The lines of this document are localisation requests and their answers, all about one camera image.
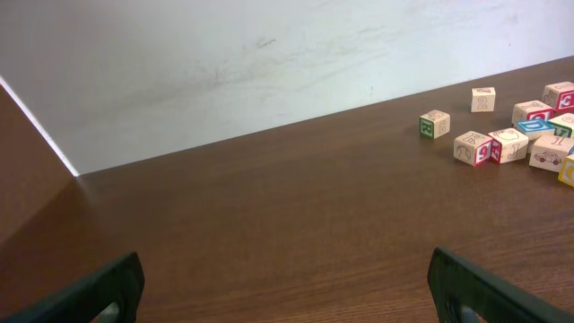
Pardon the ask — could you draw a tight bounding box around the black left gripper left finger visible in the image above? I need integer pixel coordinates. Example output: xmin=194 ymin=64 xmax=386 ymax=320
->
xmin=1 ymin=252 xmax=145 ymax=323

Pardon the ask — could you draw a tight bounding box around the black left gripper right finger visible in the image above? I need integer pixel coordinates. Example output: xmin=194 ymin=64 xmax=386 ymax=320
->
xmin=427 ymin=248 xmax=573 ymax=323

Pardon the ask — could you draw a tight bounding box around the yellow wooden block 7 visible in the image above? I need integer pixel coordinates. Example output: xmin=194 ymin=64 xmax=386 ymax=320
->
xmin=558 ymin=154 xmax=574 ymax=187

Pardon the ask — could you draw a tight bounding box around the red U wooden block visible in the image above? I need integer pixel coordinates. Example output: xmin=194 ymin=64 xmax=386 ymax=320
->
xmin=511 ymin=100 xmax=553 ymax=125

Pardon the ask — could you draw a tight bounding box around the green-edged wooden block 6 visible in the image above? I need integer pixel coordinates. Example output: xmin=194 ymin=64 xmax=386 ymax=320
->
xmin=548 ymin=113 xmax=574 ymax=138

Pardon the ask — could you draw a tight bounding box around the red H wooden block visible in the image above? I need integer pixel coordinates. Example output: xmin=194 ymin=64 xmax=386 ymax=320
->
xmin=542 ymin=82 xmax=574 ymax=112

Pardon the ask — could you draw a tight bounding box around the wooden block K baseball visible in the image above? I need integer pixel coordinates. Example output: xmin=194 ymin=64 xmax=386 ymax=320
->
xmin=453 ymin=131 xmax=493 ymax=166

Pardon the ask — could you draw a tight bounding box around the wooden block apple red letter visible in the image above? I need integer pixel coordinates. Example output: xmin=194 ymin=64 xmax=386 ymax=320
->
xmin=488 ymin=128 xmax=529 ymax=164

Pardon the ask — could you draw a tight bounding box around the green R wooden block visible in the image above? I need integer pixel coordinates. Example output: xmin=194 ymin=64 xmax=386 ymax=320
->
xmin=419 ymin=109 xmax=450 ymax=139

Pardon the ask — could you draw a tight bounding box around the wooden block number 1 car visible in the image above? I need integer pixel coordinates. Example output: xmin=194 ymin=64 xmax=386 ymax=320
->
xmin=529 ymin=135 xmax=573 ymax=172

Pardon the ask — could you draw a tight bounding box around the blue D wooden block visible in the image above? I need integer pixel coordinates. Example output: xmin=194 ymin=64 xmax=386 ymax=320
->
xmin=515 ymin=119 xmax=555 ymax=141

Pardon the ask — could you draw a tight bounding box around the wooden block number 2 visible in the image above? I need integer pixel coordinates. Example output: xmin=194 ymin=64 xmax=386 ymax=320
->
xmin=471 ymin=87 xmax=496 ymax=113

